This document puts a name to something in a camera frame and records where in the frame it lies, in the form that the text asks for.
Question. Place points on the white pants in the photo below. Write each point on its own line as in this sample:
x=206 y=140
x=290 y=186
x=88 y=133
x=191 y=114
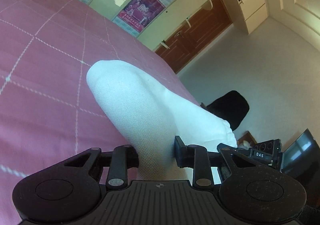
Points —
x=150 y=116

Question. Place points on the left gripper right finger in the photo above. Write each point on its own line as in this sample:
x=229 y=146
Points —
x=194 y=157

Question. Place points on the brown wooden door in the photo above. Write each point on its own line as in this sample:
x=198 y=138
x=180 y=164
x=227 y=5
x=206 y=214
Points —
x=191 y=38

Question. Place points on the pink checked bed sheet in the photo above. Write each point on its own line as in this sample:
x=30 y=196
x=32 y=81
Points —
x=48 y=113

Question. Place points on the black flat screen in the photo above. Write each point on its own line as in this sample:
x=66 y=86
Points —
x=301 y=160

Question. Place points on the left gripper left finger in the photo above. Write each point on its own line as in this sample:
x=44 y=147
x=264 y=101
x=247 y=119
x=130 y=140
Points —
x=123 y=158

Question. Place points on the wooden shelf with clutter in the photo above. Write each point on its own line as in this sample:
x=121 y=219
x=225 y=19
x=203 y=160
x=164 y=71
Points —
x=246 y=141

